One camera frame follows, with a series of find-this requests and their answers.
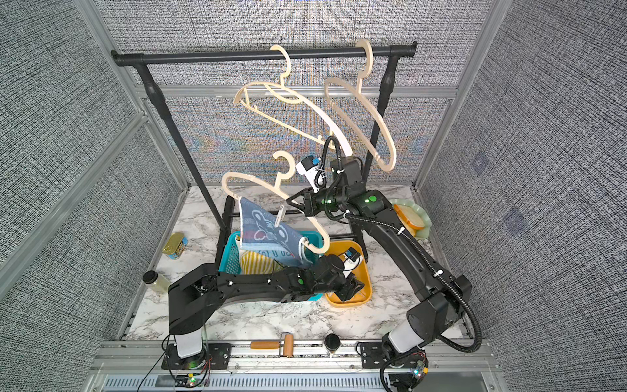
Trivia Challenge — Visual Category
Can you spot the white clothespin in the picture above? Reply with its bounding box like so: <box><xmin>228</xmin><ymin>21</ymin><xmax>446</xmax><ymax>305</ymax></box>
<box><xmin>274</xmin><ymin>205</ymin><xmax>286</xmax><ymax>228</ymax></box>

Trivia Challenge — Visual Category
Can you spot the dark blue hello towel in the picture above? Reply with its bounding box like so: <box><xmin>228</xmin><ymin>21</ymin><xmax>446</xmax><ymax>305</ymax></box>
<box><xmin>239</xmin><ymin>198</ymin><xmax>315</xmax><ymax>268</ymax></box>

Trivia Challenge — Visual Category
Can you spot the green tin can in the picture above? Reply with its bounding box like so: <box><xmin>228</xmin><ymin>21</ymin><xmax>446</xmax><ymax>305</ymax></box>
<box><xmin>162</xmin><ymin>232</ymin><xmax>188</xmax><ymax>260</ymax></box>

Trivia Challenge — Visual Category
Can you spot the wooden handle roller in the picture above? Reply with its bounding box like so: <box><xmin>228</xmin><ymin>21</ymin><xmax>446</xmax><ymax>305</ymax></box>
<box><xmin>250</xmin><ymin>332</ymin><xmax>295</xmax><ymax>358</ymax></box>

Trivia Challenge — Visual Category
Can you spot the teal plastic basket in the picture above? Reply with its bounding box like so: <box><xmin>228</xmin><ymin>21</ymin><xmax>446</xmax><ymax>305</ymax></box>
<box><xmin>219</xmin><ymin>231</ymin><xmax>323</xmax><ymax>274</ymax></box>

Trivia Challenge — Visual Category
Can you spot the black clothes rack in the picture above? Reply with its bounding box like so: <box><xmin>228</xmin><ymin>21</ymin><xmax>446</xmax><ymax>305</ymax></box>
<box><xmin>111</xmin><ymin>41</ymin><xmax>418</xmax><ymax>270</ymax></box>

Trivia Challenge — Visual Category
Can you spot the small glass bottle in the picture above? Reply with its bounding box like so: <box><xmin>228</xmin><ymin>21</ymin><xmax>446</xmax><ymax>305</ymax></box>
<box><xmin>142</xmin><ymin>270</ymin><xmax>171</xmax><ymax>293</ymax></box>

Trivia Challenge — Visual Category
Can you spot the orange crust bread slice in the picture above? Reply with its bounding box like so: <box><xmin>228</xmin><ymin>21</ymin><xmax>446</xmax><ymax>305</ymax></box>
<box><xmin>394</xmin><ymin>204</ymin><xmax>426</xmax><ymax>231</ymax></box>

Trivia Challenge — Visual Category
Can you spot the beige hanger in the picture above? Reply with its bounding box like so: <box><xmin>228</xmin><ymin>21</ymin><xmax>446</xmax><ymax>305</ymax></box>
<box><xmin>233</xmin><ymin>44</ymin><xmax>354</xmax><ymax>157</ymax></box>
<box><xmin>221</xmin><ymin>150</ymin><xmax>331</xmax><ymax>255</ymax></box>
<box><xmin>322</xmin><ymin>38</ymin><xmax>398</xmax><ymax>172</ymax></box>

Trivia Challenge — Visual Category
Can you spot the pale green wavy plate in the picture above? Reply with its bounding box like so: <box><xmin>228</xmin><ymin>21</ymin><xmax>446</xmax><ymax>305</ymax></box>
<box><xmin>390</xmin><ymin>199</ymin><xmax>432</xmax><ymax>239</ymax></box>

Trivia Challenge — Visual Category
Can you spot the black corrugated cable conduit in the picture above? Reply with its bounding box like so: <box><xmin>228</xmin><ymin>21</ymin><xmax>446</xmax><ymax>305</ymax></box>
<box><xmin>320</xmin><ymin>136</ymin><xmax>483</xmax><ymax>354</ymax></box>

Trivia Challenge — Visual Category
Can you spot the small black lidded jar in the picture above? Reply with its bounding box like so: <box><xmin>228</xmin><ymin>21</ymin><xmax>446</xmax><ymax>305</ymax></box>
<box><xmin>323</xmin><ymin>333</ymin><xmax>341</xmax><ymax>356</ymax></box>

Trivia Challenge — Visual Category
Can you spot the yellow striped towel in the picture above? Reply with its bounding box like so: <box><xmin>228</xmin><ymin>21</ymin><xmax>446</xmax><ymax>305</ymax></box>
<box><xmin>236</xmin><ymin>235</ymin><xmax>283</xmax><ymax>275</ymax></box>

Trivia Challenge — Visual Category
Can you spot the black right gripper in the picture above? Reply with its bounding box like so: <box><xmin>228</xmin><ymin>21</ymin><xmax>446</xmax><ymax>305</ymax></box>
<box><xmin>289</xmin><ymin>185</ymin><xmax>354</xmax><ymax>220</ymax></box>

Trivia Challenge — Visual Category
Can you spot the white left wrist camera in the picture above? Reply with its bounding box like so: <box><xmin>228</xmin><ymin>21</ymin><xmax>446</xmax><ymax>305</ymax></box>
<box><xmin>340</xmin><ymin>247</ymin><xmax>363</xmax><ymax>278</ymax></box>

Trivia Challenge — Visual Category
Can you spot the yellow plastic tray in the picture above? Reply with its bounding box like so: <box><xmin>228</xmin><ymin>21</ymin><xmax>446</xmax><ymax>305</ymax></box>
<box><xmin>323</xmin><ymin>240</ymin><xmax>373</xmax><ymax>308</ymax></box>

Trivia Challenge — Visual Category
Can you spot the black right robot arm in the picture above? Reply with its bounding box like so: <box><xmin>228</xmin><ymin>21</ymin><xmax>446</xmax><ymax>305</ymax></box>
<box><xmin>287</xmin><ymin>156</ymin><xmax>483</xmax><ymax>354</ymax></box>

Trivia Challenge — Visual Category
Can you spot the white right arm base mount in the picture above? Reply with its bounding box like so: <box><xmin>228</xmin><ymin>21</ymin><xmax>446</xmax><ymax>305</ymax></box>
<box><xmin>381</xmin><ymin>319</ymin><xmax>427</xmax><ymax>362</ymax></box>

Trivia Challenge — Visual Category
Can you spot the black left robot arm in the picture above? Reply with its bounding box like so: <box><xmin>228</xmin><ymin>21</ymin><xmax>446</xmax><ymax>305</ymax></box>
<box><xmin>168</xmin><ymin>255</ymin><xmax>365</xmax><ymax>336</ymax></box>

